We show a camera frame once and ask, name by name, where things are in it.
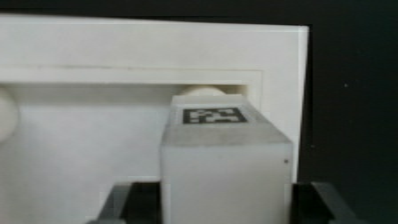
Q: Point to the white U-shaped fence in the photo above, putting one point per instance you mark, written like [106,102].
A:
[86,51]

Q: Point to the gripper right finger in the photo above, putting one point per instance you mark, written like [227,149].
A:
[344,215]

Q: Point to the white square tabletop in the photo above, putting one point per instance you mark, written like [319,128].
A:
[85,142]

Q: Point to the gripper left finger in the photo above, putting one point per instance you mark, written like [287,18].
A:
[111,213]

